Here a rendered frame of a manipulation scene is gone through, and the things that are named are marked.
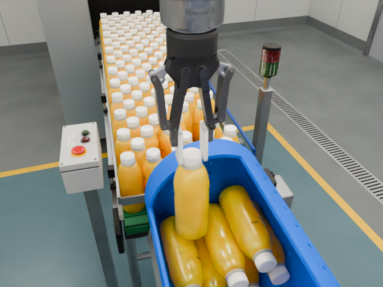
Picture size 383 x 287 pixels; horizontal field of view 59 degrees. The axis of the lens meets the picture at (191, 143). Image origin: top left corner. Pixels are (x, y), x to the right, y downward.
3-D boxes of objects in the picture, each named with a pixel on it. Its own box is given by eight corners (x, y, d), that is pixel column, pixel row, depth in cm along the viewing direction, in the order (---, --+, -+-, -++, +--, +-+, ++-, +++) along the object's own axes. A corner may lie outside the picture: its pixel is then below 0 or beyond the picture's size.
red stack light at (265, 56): (265, 64, 114) (267, 52, 111) (257, 57, 119) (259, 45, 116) (282, 62, 115) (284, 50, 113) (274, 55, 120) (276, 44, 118)
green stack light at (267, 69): (263, 77, 117) (265, 64, 114) (256, 70, 122) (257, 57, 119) (280, 76, 118) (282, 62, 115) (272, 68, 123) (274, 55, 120)
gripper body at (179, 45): (167, 35, 44) (170, 99, 50) (229, 31, 46) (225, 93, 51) (158, 20, 50) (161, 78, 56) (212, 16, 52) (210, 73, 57)
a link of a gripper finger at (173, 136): (178, 121, 56) (159, 123, 55) (178, 146, 59) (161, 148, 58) (176, 117, 57) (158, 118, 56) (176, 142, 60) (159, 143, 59)
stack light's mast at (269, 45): (261, 93, 120) (267, 49, 111) (254, 86, 125) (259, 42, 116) (277, 91, 121) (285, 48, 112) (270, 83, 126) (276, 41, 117)
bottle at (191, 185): (172, 241, 69) (168, 168, 59) (178, 216, 75) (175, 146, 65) (206, 245, 69) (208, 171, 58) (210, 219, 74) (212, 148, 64)
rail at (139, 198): (121, 206, 96) (120, 199, 95) (121, 204, 97) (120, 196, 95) (253, 183, 104) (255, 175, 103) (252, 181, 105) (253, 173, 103)
